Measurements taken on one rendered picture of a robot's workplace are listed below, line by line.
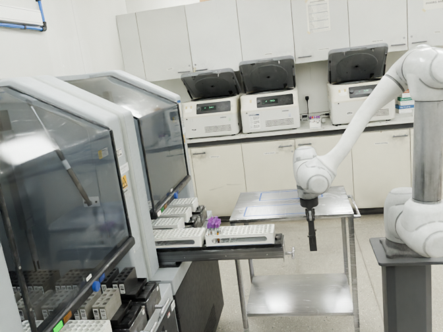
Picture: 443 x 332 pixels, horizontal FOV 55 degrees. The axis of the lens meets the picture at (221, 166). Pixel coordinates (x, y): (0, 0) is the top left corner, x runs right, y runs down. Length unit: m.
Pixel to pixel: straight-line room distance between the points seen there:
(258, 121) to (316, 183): 2.57
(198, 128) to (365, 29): 1.82
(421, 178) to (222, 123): 2.69
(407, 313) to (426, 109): 0.90
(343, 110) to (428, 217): 2.47
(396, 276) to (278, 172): 2.35
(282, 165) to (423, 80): 2.67
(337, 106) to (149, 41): 1.98
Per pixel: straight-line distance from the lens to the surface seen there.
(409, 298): 2.05
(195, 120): 4.16
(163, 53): 4.49
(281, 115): 4.04
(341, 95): 4.06
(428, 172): 1.68
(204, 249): 1.87
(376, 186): 4.24
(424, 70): 1.58
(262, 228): 1.86
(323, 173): 1.54
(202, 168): 4.23
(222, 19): 4.36
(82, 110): 1.58
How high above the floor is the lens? 1.57
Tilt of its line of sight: 13 degrees down
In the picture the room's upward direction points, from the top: 7 degrees counter-clockwise
